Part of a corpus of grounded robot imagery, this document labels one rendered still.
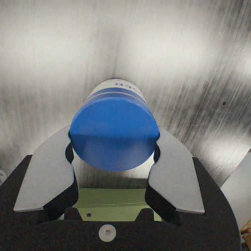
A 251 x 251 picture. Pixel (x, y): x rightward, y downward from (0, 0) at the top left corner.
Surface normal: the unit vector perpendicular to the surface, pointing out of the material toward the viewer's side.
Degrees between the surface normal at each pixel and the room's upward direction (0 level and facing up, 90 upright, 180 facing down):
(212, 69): 0
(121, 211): 5
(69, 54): 0
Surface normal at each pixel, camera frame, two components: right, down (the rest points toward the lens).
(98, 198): 0.04, -0.87
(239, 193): 0.04, 0.48
